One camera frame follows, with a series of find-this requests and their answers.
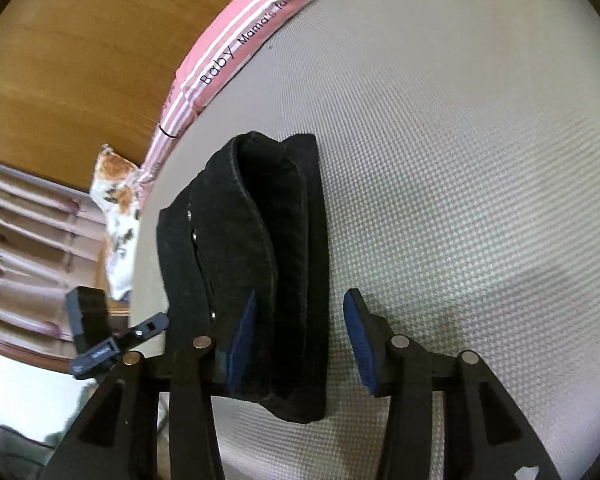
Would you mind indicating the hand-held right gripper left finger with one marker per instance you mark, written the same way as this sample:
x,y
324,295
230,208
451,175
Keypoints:
x,y
242,345

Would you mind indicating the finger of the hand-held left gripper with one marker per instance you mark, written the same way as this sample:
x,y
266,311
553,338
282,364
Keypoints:
x,y
147,327

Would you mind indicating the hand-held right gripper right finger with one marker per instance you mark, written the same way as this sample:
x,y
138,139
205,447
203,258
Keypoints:
x,y
361,345

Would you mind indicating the black pants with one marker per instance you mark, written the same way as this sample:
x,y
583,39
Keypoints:
x,y
240,220

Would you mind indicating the beige striped curtain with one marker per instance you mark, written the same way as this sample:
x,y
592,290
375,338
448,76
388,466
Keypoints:
x,y
25,240

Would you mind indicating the floral white orange cloth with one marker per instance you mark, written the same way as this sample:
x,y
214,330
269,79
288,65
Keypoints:
x,y
117,220

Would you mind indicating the beige mesh mattress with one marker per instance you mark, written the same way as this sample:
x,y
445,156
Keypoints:
x,y
455,160

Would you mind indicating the pink striped mattress border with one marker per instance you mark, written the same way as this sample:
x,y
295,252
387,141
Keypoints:
x,y
215,55

